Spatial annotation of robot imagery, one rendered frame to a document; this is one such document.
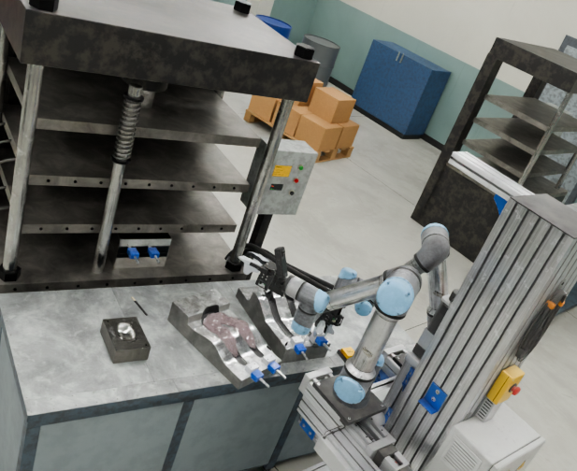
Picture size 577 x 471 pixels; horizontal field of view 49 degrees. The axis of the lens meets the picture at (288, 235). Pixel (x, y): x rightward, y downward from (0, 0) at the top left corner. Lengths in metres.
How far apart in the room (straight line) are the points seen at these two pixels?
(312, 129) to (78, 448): 5.41
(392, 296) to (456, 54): 8.03
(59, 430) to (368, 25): 9.21
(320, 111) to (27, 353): 5.63
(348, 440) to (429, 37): 8.31
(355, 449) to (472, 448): 0.43
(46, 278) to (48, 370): 0.61
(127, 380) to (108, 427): 0.22
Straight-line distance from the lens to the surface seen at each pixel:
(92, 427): 2.74
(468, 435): 2.42
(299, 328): 2.33
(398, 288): 2.09
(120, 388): 2.63
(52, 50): 2.59
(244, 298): 3.20
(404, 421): 2.62
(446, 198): 6.86
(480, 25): 9.82
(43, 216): 3.10
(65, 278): 3.16
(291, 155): 3.42
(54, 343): 2.78
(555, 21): 9.33
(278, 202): 3.54
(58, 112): 2.91
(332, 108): 7.62
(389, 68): 9.92
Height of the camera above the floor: 2.65
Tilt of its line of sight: 28 degrees down
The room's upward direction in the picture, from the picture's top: 20 degrees clockwise
